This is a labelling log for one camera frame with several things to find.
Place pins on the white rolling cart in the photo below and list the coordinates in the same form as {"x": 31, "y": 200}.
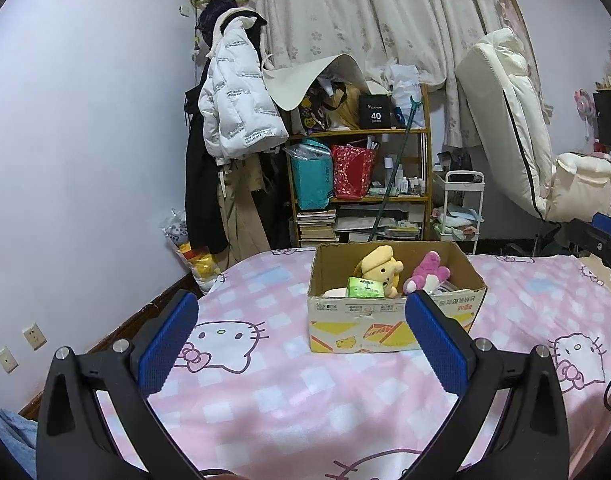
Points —
{"x": 460, "y": 220}

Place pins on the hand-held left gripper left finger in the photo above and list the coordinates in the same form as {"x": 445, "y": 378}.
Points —
{"x": 168, "y": 345}

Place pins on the cardboard box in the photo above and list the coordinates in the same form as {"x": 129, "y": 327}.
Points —
{"x": 385, "y": 327}

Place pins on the beige coat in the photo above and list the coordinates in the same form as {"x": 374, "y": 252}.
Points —
{"x": 245, "y": 215}

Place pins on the small pink fan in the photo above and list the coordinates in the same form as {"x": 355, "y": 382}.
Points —
{"x": 584, "y": 105}

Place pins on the pink soft cushion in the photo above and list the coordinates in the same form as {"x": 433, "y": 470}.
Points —
{"x": 335, "y": 292}

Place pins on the pile of papers and magazines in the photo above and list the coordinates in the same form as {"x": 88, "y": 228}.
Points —
{"x": 385, "y": 227}

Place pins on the floral curtain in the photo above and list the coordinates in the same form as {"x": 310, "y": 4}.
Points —
{"x": 365, "y": 15}

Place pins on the white puffer jacket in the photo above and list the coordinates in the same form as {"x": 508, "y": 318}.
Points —
{"x": 240, "y": 95}

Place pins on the cream padded lounge chair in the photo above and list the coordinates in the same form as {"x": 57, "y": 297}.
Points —
{"x": 505, "y": 105}

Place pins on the wooden shelf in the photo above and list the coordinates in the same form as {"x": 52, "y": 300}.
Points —
{"x": 365, "y": 131}

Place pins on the pink plush toy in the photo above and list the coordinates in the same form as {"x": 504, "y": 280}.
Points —
{"x": 428, "y": 272}

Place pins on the plastic bag of toys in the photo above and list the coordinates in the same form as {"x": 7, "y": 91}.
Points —
{"x": 195, "y": 260}

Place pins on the black box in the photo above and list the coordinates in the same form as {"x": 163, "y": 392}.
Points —
{"x": 374, "y": 112}

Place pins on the wooden bed frame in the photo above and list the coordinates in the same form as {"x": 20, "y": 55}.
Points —
{"x": 150, "y": 310}

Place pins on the yellow bag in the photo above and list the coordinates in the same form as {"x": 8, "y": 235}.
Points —
{"x": 345, "y": 107}

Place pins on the white wall socket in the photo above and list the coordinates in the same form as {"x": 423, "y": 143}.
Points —
{"x": 6, "y": 360}
{"x": 34, "y": 336}

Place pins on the cream floppy sheet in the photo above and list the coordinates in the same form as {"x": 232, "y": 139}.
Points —
{"x": 295, "y": 80}

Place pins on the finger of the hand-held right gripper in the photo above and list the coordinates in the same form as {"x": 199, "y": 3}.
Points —
{"x": 585, "y": 237}
{"x": 608, "y": 222}

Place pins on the black coat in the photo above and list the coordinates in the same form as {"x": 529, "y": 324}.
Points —
{"x": 203, "y": 200}

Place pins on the black monitor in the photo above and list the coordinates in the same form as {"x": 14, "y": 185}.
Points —
{"x": 610, "y": 120}

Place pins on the pink cartoon printed blanket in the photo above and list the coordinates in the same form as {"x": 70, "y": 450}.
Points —
{"x": 285, "y": 400}

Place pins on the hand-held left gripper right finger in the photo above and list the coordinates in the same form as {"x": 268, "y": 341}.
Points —
{"x": 435, "y": 342}

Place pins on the person's blue jeans leg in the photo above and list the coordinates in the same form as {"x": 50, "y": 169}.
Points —
{"x": 10, "y": 440}

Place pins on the green pole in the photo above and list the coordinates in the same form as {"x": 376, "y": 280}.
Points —
{"x": 393, "y": 180}

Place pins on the green tissue packet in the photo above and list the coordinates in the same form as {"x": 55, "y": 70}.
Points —
{"x": 365, "y": 287}

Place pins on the black patterned bag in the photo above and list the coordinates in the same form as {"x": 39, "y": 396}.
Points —
{"x": 313, "y": 112}

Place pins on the white plastic bag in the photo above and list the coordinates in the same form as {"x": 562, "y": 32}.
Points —
{"x": 403, "y": 85}

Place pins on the stack of old books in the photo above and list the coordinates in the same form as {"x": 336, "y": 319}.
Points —
{"x": 315, "y": 227}

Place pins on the red gift bag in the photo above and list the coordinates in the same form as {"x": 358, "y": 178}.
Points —
{"x": 353, "y": 172}

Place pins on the group of small bottles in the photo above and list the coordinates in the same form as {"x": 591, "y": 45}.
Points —
{"x": 410, "y": 185}

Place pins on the teal bag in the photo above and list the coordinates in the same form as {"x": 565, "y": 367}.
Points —
{"x": 313, "y": 180}

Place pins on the yellow plush toy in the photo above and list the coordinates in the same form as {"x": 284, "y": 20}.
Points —
{"x": 380, "y": 262}

